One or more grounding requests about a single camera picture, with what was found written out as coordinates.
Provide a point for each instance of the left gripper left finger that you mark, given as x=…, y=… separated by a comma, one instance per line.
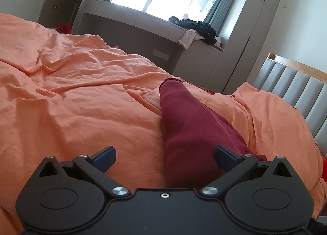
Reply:
x=68, y=196

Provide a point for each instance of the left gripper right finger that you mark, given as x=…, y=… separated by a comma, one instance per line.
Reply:
x=260, y=196

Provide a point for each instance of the dark red shirt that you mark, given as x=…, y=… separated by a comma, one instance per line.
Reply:
x=191, y=132

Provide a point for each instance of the dark clothes pile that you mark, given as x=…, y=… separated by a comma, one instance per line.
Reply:
x=203, y=29

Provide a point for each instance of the orange duvet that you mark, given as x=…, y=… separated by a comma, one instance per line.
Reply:
x=65, y=95

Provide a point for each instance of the grey padded headboard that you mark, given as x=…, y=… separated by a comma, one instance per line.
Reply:
x=301, y=86

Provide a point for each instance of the tall grey wardrobe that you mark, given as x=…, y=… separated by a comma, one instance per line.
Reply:
x=243, y=35

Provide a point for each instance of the red object behind bed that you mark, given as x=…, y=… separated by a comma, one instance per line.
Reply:
x=64, y=28

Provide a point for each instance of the white garment hanging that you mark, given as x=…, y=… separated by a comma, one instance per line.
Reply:
x=189, y=36

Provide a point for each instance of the grey window bench cabinet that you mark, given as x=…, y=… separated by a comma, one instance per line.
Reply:
x=136, y=32

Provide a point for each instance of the white wall socket plate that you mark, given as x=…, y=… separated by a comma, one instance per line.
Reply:
x=161, y=55

